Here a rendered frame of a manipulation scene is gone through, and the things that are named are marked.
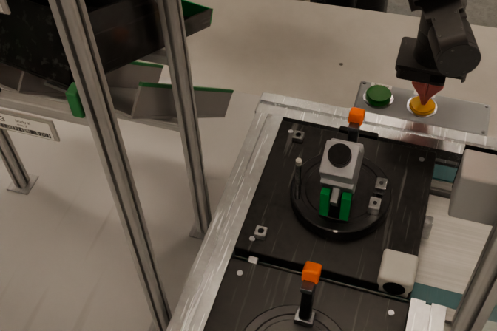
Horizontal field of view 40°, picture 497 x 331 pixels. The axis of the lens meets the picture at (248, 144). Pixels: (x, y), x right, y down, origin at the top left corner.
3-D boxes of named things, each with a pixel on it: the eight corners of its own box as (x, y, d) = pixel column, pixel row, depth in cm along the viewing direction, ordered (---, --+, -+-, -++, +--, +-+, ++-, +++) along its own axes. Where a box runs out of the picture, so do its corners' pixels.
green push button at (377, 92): (367, 90, 114) (369, 82, 112) (392, 95, 113) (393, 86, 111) (362, 108, 111) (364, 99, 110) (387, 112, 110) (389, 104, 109)
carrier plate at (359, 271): (281, 128, 109) (281, 119, 108) (434, 160, 104) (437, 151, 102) (234, 255, 95) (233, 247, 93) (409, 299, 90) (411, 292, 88)
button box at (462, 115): (358, 103, 119) (361, 78, 114) (483, 128, 114) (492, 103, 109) (349, 133, 115) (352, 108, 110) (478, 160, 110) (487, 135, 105)
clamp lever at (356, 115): (344, 151, 100) (351, 106, 96) (357, 154, 99) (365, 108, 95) (339, 164, 97) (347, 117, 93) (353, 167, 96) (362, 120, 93)
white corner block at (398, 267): (381, 261, 94) (384, 246, 90) (415, 270, 93) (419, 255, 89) (374, 292, 91) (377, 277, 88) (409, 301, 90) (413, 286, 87)
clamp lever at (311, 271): (299, 307, 85) (306, 259, 81) (314, 312, 84) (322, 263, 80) (291, 327, 82) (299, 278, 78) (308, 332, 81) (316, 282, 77)
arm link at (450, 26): (462, -58, 89) (397, -36, 91) (484, -3, 82) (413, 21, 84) (477, 8, 97) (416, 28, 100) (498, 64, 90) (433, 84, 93)
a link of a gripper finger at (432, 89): (435, 120, 107) (446, 77, 100) (390, 111, 109) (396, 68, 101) (441, 90, 111) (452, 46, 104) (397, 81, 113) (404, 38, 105)
